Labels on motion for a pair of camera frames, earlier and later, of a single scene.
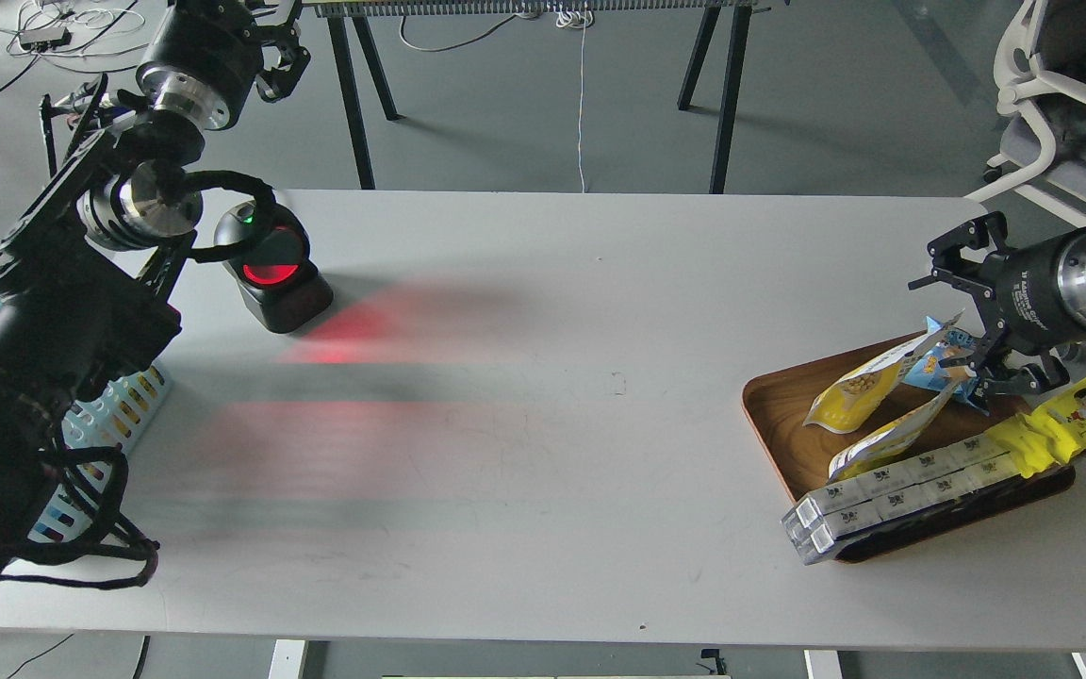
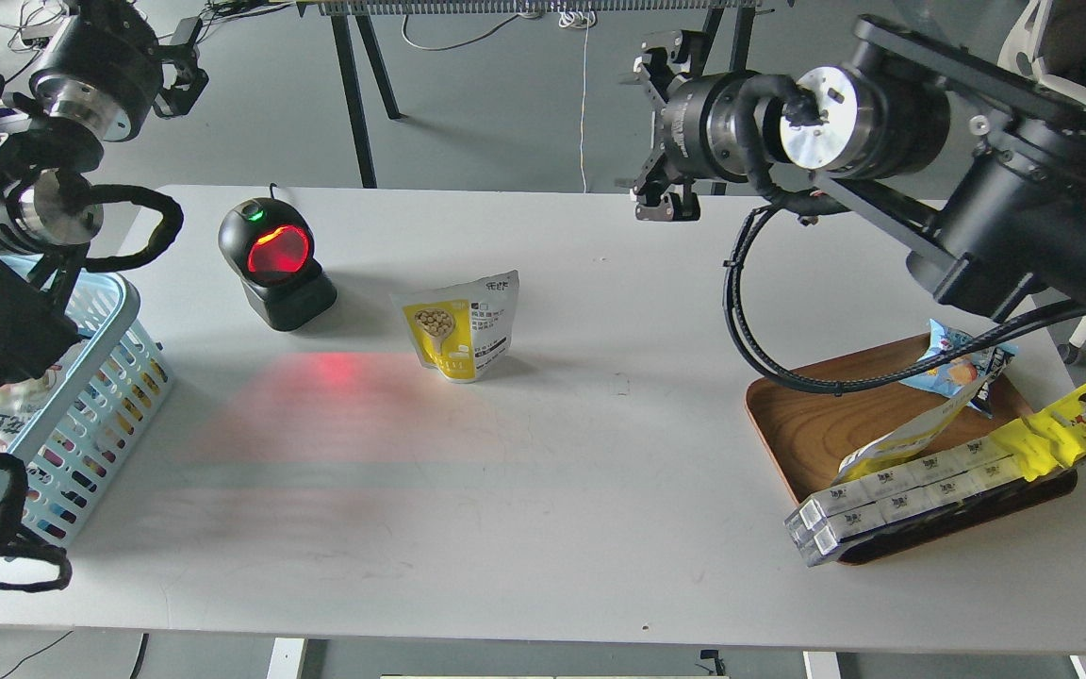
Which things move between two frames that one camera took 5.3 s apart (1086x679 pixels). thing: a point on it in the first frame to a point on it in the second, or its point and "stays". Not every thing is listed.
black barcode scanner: (266, 249) stays
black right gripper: (1022, 298) to (701, 125)
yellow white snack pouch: (853, 397) to (463, 329)
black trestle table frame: (336, 10) stays
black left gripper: (206, 53) to (104, 64)
